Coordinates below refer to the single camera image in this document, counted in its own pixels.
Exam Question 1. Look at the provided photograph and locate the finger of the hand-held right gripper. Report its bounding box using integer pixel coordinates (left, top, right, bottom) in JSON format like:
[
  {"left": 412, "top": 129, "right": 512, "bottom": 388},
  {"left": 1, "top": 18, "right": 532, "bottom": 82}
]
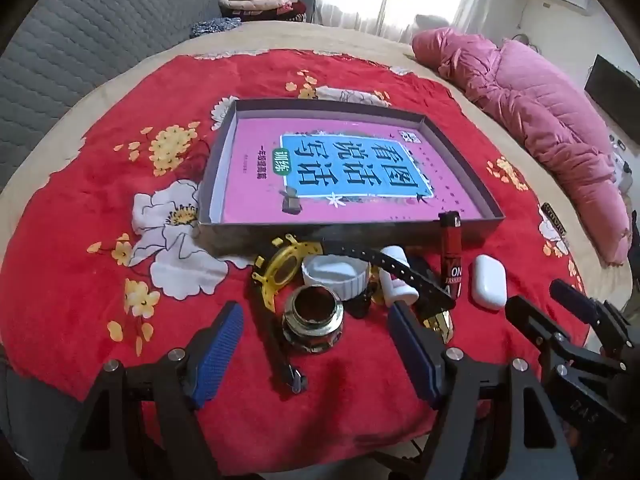
[
  {"left": 505, "top": 296, "right": 628, "bottom": 386},
  {"left": 549, "top": 279, "right": 640, "bottom": 356}
]

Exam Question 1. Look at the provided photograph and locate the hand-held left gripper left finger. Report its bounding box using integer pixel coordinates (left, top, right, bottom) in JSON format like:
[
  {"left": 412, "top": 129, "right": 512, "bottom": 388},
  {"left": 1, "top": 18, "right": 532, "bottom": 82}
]
[{"left": 60, "top": 301, "right": 246, "bottom": 480}]

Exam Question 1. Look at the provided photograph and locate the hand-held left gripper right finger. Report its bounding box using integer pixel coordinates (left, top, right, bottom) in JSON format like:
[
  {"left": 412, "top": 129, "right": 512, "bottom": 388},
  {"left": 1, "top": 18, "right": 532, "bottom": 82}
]
[{"left": 387, "top": 302, "right": 581, "bottom": 480}]

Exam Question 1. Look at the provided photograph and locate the black and gold tube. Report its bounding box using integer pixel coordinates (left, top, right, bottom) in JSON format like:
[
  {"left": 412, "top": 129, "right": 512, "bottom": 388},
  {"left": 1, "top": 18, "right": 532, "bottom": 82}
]
[{"left": 410, "top": 257, "right": 456, "bottom": 345}]

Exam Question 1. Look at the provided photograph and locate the white earbud case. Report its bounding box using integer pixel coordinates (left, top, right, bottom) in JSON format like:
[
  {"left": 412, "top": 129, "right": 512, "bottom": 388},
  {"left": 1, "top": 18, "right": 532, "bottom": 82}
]
[{"left": 469, "top": 254, "right": 508, "bottom": 311}]

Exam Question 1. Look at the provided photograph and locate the white pill bottle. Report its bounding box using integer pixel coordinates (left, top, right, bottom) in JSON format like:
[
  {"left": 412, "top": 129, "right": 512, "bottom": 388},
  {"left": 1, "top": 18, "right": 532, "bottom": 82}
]
[{"left": 378, "top": 245, "right": 420, "bottom": 307}]

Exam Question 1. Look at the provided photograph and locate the yellow and black wristwatch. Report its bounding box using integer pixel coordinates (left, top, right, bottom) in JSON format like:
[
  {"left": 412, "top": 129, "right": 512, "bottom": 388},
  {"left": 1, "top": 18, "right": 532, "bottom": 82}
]
[{"left": 250, "top": 234, "right": 457, "bottom": 395}]

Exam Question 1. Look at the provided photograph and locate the brass metal fitting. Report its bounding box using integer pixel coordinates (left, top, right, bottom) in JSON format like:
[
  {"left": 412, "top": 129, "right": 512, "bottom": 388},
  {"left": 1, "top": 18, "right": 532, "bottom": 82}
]
[{"left": 281, "top": 286, "right": 345, "bottom": 355}]

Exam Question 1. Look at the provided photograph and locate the red lighter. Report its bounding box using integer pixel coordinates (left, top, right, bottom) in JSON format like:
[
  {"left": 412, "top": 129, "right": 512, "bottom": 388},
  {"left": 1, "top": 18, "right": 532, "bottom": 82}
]
[{"left": 438, "top": 211, "right": 465, "bottom": 298}]

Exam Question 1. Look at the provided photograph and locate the white bottle cap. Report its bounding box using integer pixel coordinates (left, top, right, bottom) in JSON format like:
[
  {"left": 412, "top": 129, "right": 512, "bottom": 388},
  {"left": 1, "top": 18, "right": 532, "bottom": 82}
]
[{"left": 301, "top": 255, "right": 370, "bottom": 301}]

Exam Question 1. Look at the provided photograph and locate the grey cardboard box tray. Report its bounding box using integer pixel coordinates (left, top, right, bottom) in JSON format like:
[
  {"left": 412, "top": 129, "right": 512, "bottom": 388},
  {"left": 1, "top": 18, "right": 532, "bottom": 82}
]
[{"left": 197, "top": 97, "right": 506, "bottom": 261}]

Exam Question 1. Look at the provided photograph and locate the small black object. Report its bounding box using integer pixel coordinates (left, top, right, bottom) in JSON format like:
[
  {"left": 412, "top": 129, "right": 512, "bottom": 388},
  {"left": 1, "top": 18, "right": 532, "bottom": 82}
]
[{"left": 345, "top": 280, "right": 383, "bottom": 318}]

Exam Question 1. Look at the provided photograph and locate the black and gold blanket label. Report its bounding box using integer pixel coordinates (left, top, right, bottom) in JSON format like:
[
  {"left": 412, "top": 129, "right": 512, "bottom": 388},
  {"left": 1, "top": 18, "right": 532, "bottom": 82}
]
[{"left": 539, "top": 202, "right": 568, "bottom": 238}]

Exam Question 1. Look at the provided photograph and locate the red floral blanket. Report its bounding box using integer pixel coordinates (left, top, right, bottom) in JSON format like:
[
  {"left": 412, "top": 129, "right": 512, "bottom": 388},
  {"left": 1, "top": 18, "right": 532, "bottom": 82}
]
[{"left": 0, "top": 49, "right": 596, "bottom": 461}]

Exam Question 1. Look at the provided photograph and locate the pink and blue book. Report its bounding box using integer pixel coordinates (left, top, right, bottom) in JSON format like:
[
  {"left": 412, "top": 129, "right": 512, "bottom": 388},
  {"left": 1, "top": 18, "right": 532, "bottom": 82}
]
[{"left": 220, "top": 117, "right": 483, "bottom": 223}]

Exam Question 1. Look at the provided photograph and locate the pink quilted duvet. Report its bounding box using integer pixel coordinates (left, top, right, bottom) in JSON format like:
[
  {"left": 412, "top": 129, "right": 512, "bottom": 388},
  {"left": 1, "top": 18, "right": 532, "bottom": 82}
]
[{"left": 411, "top": 27, "right": 633, "bottom": 267}]

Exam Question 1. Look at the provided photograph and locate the black television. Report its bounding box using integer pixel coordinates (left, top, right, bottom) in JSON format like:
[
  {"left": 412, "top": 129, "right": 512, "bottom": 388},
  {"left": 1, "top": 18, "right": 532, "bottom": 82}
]
[{"left": 584, "top": 54, "right": 640, "bottom": 136}]

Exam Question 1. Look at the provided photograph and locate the blue patterned cloth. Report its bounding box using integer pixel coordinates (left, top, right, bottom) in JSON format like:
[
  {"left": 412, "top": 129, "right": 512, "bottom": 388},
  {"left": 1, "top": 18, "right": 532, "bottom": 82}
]
[{"left": 190, "top": 16, "right": 243, "bottom": 38}]

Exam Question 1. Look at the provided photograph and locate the beige bed sheet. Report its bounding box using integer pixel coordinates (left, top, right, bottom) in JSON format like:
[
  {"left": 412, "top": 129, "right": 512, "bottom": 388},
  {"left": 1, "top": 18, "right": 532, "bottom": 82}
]
[{"left": 0, "top": 20, "right": 638, "bottom": 321}]

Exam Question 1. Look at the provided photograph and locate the grey quilted headboard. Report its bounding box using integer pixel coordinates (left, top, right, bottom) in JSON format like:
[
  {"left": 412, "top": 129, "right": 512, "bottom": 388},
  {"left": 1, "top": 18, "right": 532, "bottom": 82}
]
[{"left": 0, "top": 0, "right": 223, "bottom": 191}]

